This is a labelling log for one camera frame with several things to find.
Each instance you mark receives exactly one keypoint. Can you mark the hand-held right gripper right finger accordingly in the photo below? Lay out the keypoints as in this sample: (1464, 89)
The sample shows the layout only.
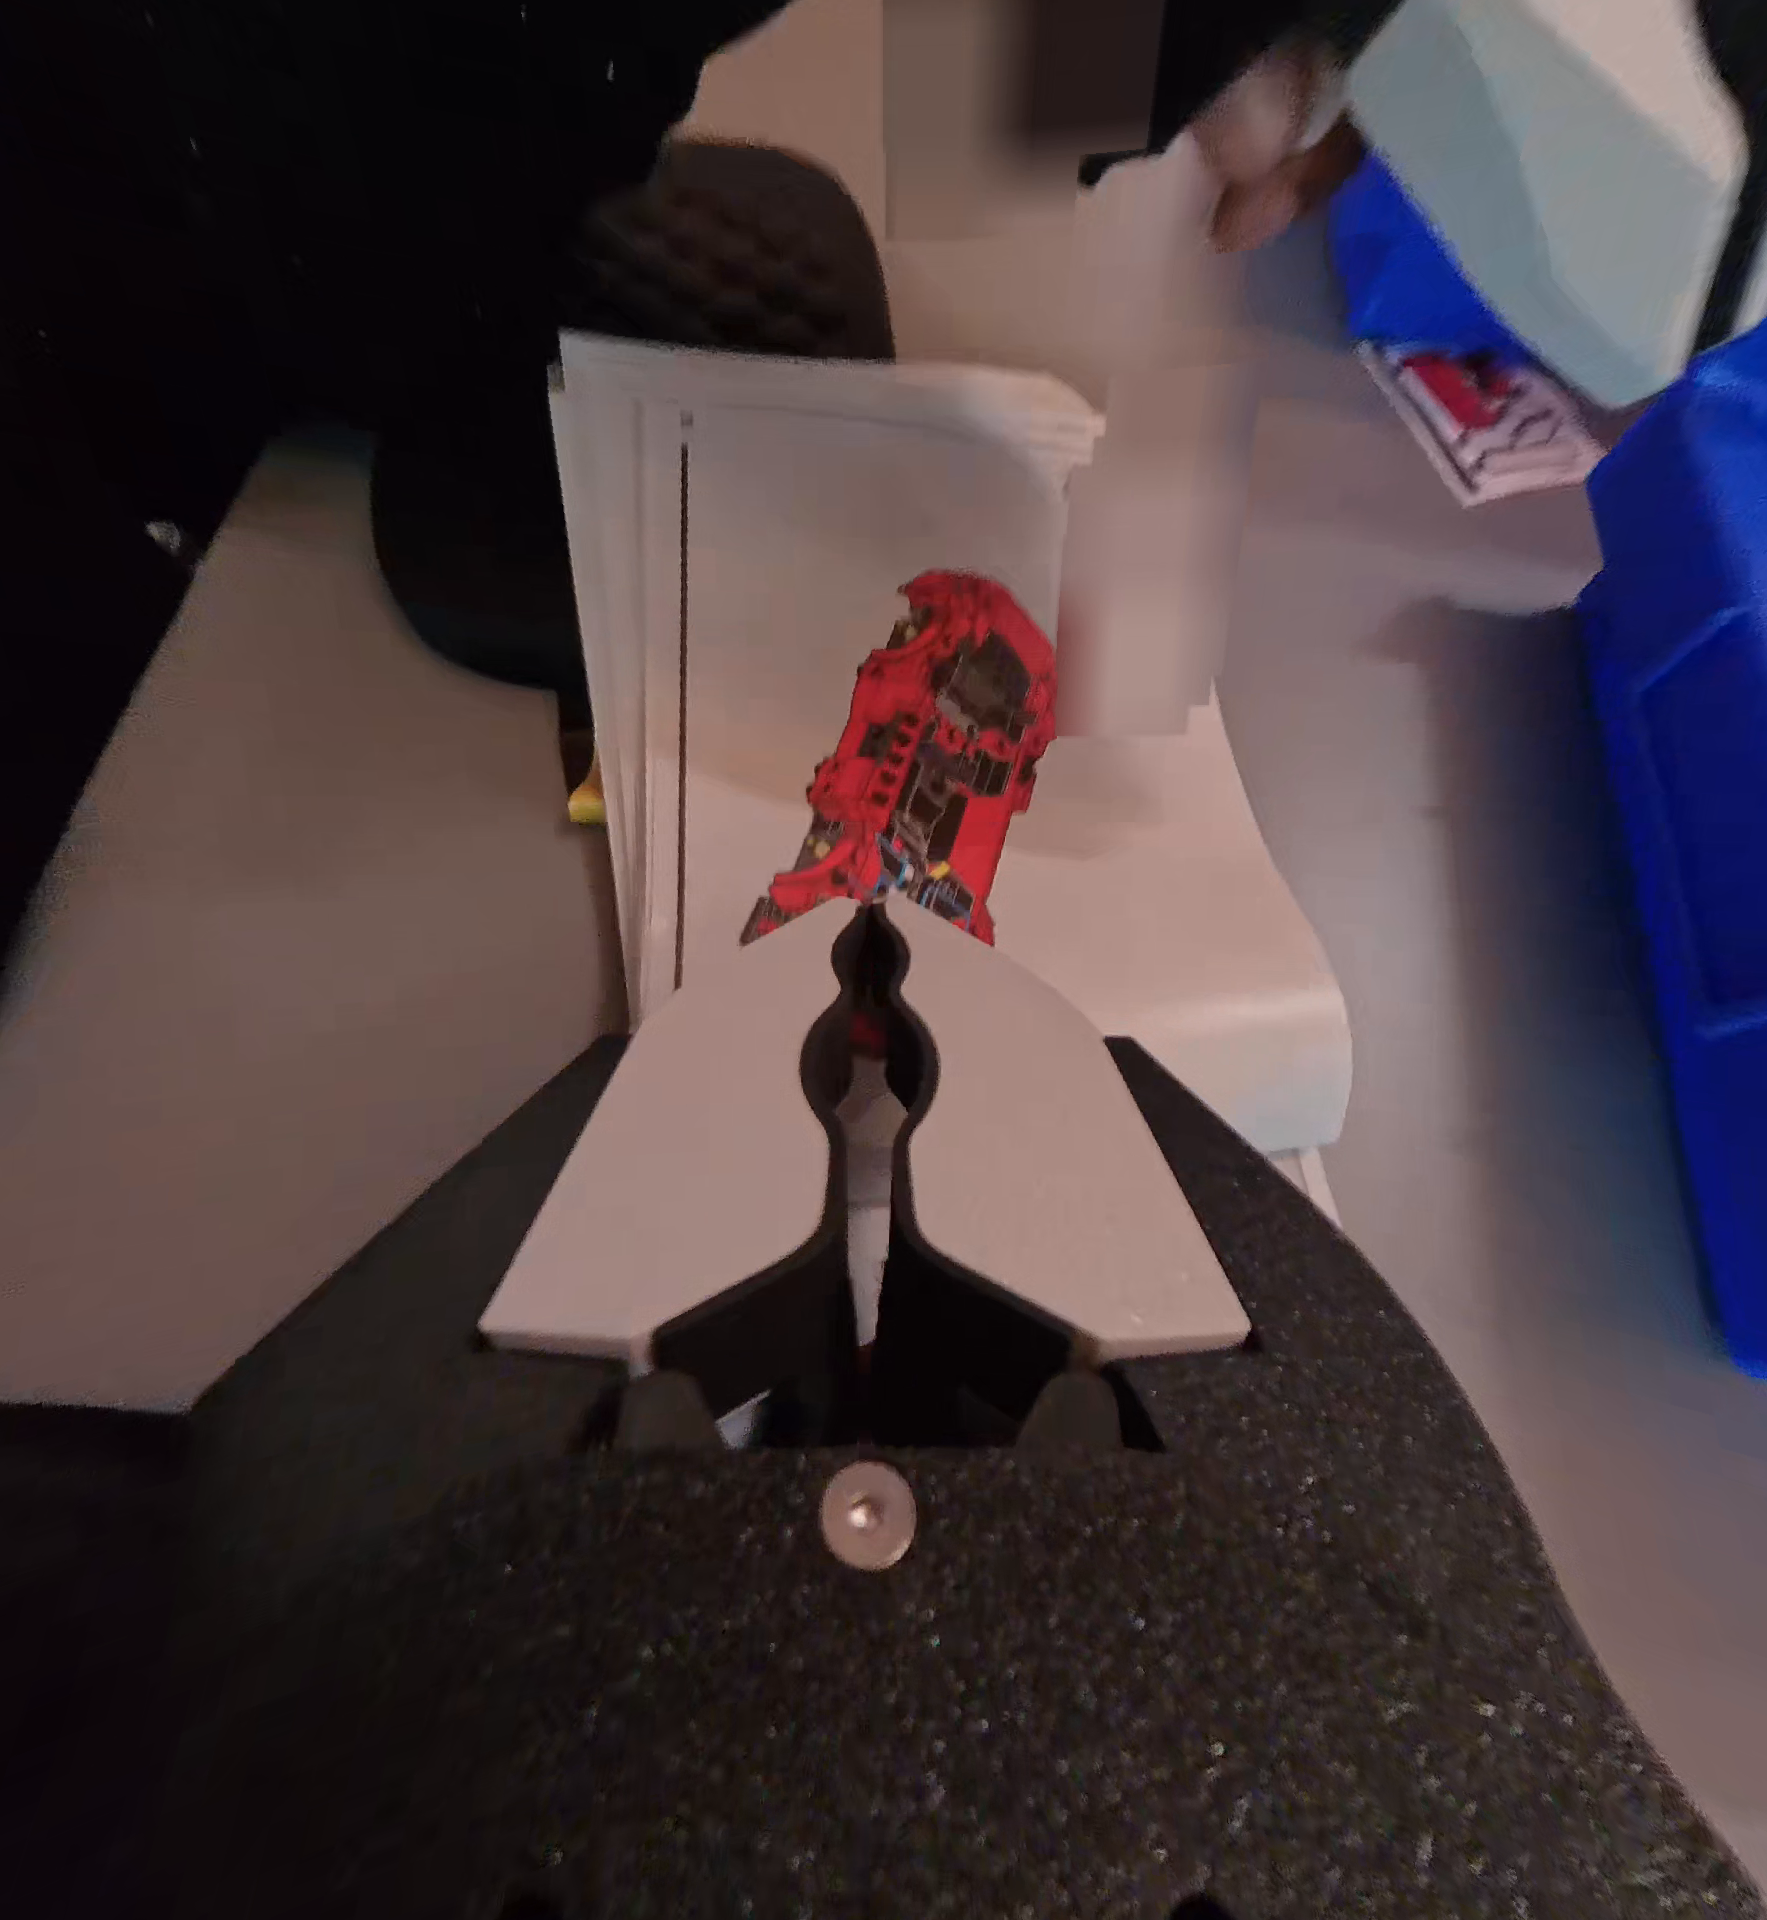
(1062, 1169)

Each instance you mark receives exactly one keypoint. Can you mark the open toy brick instruction booklet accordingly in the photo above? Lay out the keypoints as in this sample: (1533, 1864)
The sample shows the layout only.
(792, 571)

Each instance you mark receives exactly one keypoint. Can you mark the black chair armrest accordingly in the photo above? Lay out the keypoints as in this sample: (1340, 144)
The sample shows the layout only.
(733, 256)

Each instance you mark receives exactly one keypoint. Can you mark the small yellow toy brick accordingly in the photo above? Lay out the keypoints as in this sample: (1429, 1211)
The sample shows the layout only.
(584, 805)

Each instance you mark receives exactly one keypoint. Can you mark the person's left hand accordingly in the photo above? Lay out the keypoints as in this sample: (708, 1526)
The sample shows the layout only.
(1273, 165)

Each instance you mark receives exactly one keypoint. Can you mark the person's left forearm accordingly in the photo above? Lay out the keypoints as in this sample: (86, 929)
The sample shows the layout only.
(1243, 45)

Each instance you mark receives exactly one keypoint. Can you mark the red and black sticker sheet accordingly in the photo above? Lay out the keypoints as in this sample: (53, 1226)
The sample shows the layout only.
(1483, 435)

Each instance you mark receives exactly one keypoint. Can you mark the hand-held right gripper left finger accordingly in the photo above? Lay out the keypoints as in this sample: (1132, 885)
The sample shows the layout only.
(673, 1169)

